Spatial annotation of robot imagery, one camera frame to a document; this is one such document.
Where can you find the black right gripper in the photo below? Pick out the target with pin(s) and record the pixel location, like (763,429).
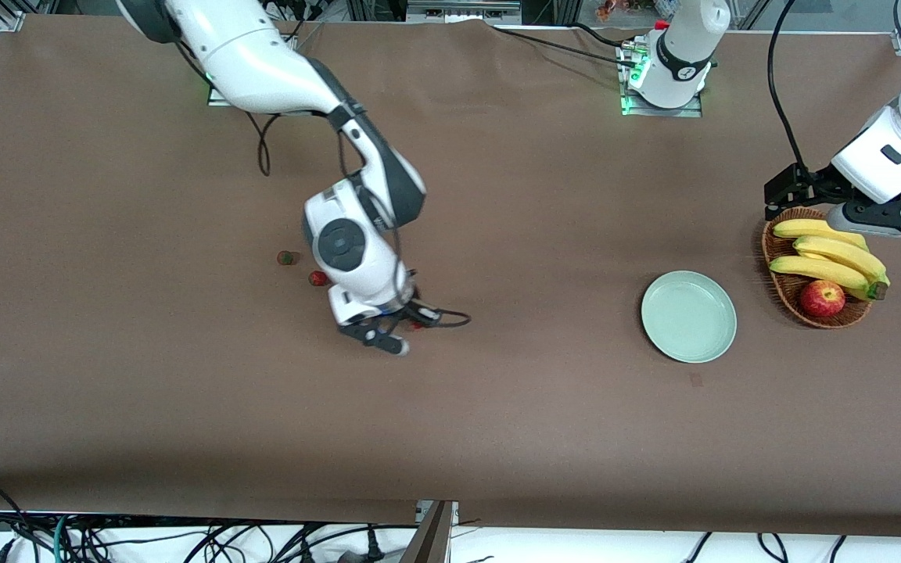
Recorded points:
(407,308)

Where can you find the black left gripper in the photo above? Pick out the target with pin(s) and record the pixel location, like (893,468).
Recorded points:
(816,188)

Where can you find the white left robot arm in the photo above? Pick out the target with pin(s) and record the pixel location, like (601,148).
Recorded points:
(888,156)

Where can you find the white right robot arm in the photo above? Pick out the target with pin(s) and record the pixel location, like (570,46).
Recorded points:
(247,55)

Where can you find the pale green round plate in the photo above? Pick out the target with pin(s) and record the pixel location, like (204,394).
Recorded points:
(689,317)

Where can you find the brown wicker basket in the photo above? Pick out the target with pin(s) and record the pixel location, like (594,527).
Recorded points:
(791,293)

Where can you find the red apple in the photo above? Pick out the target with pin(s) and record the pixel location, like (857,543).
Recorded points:
(822,299)

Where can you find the brown table cover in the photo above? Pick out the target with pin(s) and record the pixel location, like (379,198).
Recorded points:
(450,430)

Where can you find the orange background object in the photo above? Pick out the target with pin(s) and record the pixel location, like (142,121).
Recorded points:
(611,9)

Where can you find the grey background device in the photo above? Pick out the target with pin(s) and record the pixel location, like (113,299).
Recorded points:
(458,12)

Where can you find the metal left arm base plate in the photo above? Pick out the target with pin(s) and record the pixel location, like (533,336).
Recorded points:
(689,112)

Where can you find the aluminium frame profile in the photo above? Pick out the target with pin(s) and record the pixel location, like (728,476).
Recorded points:
(899,43)
(11,22)

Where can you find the metal table bracket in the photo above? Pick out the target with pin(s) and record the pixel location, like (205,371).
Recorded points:
(421,510)

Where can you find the brown wooden post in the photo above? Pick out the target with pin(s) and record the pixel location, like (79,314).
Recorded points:
(431,539)

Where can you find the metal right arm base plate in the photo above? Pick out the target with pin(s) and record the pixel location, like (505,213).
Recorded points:
(220,100)

